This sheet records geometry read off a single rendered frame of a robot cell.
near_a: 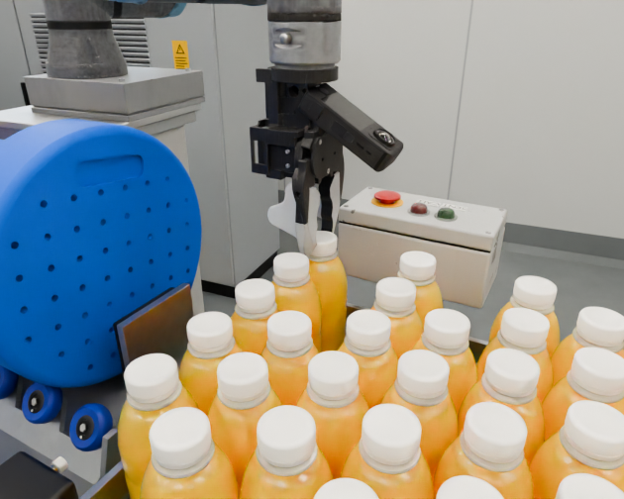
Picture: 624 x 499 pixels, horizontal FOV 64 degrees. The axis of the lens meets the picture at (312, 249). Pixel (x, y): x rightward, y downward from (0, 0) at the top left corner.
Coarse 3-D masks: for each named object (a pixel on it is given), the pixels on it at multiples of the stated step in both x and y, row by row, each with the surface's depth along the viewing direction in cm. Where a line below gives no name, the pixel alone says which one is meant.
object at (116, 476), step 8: (120, 464) 44; (112, 472) 43; (120, 472) 43; (104, 480) 42; (112, 480) 42; (120, 480) 43; (96, 488) 41; (104, 488) 42; (112, 488) 43; (120, 488) 44; (88, 496) 41; (96, 496) 41; (104, 496) 42; (112, 496) 43; (120, 496) 44
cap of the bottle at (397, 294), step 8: (384, 280) 51; (392, 280) 51; (400, 280) 51; (408, 280) 51; (376, 288) 50; (384, 288) 49; (392, 288) 49; (400, 288) 49; (408, 288) 49; (376, 296) 50; (384, 296) 48; (392, 296) 48; (400, 296) 48; (408, 296) 48; (384, 304) 49; (392, 304) 48; (400, 304) 48; (408, 304) 49
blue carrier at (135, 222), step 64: (64, 128) 48; (128, 128) 52; (0, 192) 42; (64, 192) 47; (128, 192) 53; (192, 192) 62; (0, 256) 43; (64, 256) 48; (128, 256) 55; (192, 256) 65; (0, 320) 44; (64, 320) 50; (64, 384) 51
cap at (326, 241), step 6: (318, 234) 61; (324, 234) 61; (330, 234) 61; (318, 240) 60; (324, 240) 60; (330, 240) 59; (336, 240) 60; (318, 246) 59; (324, 246) 59; (330, 246) 59; (336, 246) 60; (312, 252) 60; (318, 252) 59; (324, 252) 59; (330, 252) 60
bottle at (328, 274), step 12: (336, 252) 61; (312, 264) 60; (324, 264) 60; (336, 264) 60; (312, 276) 60; (324, 276) 60; (336, 276) 60; (324, 288) 60; (336, 288) 60; (324, 300) 60; (336, 300) 61; (324, 312) 61; (336, 312) 62; (324, 324) 62; (336, 324) 62; (324, 336) 63; (336, 336) 63; (324, 348) 63; (336, 348) 64
